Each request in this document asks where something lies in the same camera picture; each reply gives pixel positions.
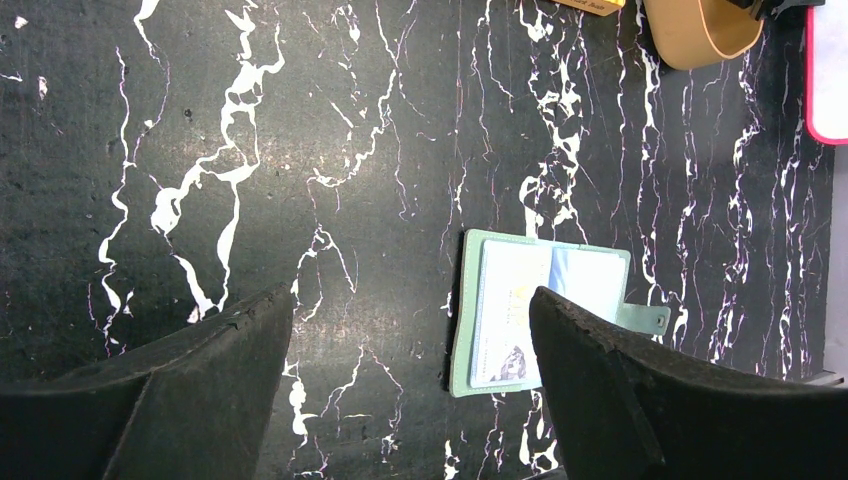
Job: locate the orange Huckleberry Finn book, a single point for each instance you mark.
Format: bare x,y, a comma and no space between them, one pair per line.
600,8

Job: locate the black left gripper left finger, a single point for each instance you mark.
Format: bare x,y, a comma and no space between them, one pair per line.
195,404

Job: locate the pink framed whiteboard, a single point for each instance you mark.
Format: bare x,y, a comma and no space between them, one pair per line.
826,72

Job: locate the white VIP credit card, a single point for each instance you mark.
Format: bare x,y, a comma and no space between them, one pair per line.
503,354

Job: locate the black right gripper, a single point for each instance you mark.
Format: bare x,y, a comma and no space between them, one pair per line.
758,9

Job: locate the mint green card holder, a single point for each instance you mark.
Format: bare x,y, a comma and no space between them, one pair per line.
593,277

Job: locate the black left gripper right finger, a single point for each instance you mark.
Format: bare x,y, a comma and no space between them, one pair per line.
624,407

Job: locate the tan oval tray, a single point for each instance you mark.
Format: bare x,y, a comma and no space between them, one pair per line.
690,34

